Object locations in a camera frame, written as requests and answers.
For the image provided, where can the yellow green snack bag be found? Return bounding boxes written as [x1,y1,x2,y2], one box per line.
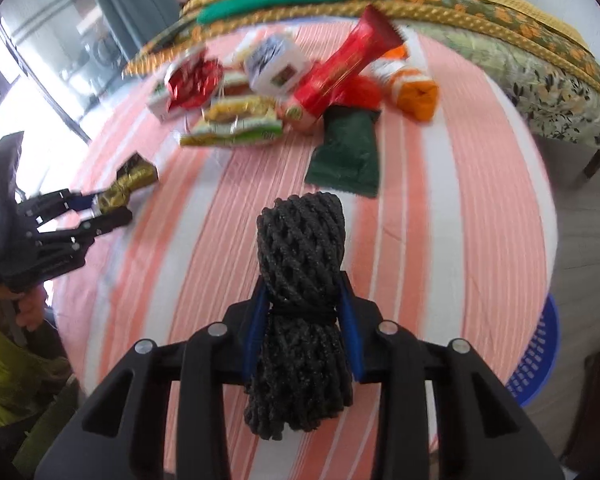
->
[178,94,284,148]

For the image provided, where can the left hand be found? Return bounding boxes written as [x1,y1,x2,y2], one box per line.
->
[0,285,47,332]

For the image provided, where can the orange white bag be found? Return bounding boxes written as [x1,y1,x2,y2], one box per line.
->
[368,44,439,122]

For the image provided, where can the red foil candy jar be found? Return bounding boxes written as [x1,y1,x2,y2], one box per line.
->
[164,46,224,112]

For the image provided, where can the clear plastic panda box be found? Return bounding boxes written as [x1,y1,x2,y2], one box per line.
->
[244,34,311,96]

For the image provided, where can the blue plastic waste basket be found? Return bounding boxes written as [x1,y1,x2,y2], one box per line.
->
[506,295,560,408]

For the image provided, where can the black foam net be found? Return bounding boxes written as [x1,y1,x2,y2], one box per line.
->
[245,192,353,441]

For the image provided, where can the dark green pouch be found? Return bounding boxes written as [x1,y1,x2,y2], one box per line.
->
[304,105,380,197]

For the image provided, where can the red plastic bag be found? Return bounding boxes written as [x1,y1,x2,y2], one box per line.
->
[332,75,382,110]

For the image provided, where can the black gold foil wrapper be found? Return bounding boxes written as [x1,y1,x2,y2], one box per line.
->
[94,153,159,214]

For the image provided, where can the glass sliding door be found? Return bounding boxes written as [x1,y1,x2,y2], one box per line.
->
[0,0,124,143]

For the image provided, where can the pink striped tablecloth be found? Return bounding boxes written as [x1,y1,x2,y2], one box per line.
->
[54,31,557,390]

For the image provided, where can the yellow orange patterned quilt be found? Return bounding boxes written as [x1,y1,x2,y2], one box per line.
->
[124,0,600,94]

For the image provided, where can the green white milk carton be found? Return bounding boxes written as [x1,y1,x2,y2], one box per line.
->
[146,80,172,122]

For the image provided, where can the beige snack packet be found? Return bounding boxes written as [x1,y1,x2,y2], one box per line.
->
[230,26,296,66]

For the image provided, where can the yellow green sleeve forearm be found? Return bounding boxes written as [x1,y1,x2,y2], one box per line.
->
[0,329,72,427]

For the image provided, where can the long red snack wrapper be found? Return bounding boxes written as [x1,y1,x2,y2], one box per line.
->
[278,4,403,130]

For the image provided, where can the bed with floral sheet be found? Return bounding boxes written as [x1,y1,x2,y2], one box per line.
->
[414,0,600,172]

